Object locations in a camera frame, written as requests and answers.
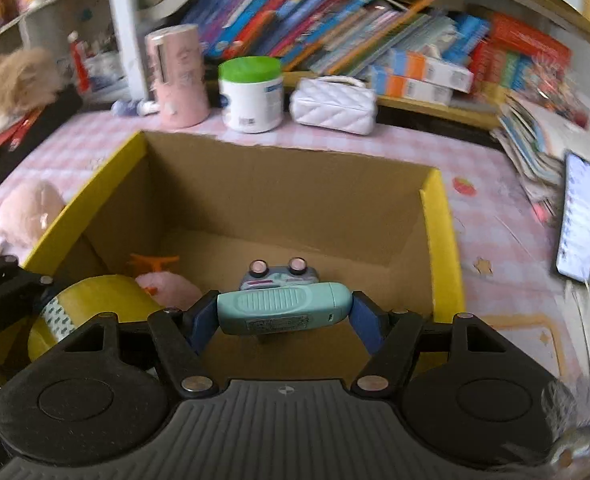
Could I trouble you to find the black flat case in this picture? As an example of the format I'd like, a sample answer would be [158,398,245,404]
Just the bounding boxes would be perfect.
[0,89,84,183]

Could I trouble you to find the white quilted handbag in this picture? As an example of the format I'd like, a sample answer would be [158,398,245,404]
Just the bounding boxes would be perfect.
[290,76,378,136]

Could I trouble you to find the pink pig plush toy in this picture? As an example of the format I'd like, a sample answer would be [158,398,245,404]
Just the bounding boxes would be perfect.
[0,180,68,252]

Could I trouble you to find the row of colourful books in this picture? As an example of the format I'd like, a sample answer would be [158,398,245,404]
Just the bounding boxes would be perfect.
[180,0,492,77]

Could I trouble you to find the orange and white carton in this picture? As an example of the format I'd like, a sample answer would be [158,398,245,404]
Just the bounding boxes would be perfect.
[369,67,456,107]
[387,50,476,94]

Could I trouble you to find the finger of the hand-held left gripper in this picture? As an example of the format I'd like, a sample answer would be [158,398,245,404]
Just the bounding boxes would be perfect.
[0,255,56,348]

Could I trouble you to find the white bookshelf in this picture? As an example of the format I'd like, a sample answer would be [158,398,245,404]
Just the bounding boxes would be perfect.
[105,0,590,128]

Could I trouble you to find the red boxed book set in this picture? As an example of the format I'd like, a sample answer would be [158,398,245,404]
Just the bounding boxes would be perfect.
[475,12,574,107]

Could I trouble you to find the pink humidifier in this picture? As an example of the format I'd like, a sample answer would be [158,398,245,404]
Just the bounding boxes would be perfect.
[145,24,211,129]

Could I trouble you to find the smartphone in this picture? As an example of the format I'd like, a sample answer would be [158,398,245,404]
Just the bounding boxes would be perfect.
[555,150,590,284]

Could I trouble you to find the yellow cardboard box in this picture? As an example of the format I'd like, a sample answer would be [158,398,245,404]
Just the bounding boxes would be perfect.
[0,130,466,392]

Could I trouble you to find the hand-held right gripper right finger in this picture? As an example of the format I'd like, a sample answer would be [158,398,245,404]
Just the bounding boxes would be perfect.
[350,290,513,395]

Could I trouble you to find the orange fluffy cat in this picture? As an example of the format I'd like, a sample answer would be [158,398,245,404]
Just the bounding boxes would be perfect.
[0,47,64,133]

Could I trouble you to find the pink plush with orange crest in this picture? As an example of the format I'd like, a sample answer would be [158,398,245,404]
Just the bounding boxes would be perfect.
[127,253,204,312]

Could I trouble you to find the white jar green lid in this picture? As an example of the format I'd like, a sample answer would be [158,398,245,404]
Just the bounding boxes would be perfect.
[218,56,284,135]

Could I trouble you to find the yellow tape roll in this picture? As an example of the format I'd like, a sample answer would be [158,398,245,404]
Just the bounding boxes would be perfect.
[27,274,164,362]

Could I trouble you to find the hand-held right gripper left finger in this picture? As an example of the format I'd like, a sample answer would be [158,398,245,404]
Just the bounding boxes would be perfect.
[57,290,222,395]

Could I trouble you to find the red books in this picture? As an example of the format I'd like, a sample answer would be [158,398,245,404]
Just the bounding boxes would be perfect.
[0,105,46,162]

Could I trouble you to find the small spray bottle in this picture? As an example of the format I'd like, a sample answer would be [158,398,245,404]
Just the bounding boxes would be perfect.
[111,100,162,117]

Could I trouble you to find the stack of papers and booklets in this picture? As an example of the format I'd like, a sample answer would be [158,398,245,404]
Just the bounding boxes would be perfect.
[491,94,590,213]

